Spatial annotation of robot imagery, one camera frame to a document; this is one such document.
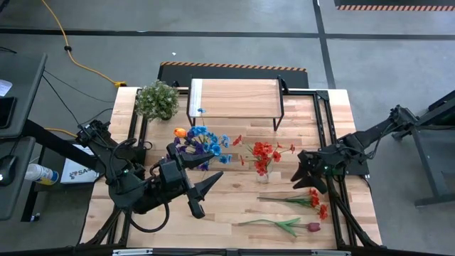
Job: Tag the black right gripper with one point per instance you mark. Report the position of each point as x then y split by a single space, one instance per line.
325 161

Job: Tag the white printed box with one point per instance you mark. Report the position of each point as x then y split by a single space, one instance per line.
76 174

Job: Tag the potted green plant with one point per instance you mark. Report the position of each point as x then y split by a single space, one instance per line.
156 101

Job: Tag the red flower stem middle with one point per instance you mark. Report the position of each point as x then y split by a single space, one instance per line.
305 201

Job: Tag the white paper sheet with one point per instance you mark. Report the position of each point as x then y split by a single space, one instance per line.
4 87

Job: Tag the dark red artificial tulip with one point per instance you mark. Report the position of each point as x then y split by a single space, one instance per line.
288 225

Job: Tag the blue artificial flower bunch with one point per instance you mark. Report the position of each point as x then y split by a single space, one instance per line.
215 149

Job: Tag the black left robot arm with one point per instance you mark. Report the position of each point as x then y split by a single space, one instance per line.
121 181

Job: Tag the purple artificial flower bunch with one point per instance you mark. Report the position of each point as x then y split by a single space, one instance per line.
199 148

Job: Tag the black phone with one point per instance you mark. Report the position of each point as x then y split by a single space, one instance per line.
7 112

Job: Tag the orange artificial tulip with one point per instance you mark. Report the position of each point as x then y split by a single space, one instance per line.
180 132

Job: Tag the grey keyboard tray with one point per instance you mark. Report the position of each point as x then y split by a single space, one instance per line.
17 206

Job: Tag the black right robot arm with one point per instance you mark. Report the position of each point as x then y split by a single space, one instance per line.
369 137

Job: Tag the silver metal bracket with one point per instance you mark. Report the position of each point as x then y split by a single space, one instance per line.
330 253
131 252

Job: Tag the red artificial flower bunch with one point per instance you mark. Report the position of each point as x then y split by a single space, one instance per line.
263 151

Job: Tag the workbench with grey legs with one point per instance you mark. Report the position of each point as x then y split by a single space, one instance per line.
424 163

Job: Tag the white spray bottle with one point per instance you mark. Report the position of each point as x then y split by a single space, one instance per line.
41 173

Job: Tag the black hazard-striped floor mat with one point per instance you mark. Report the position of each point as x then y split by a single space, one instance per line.
231 74
391 7

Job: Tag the clear glass vase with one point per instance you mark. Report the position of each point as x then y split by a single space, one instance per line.
263 178

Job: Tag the grey side desk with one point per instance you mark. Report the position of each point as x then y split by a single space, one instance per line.
25 89

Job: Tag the wooden shelf with black legs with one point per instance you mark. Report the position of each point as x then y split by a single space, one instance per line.
241 97

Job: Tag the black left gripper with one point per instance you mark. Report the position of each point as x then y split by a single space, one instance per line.
170 177

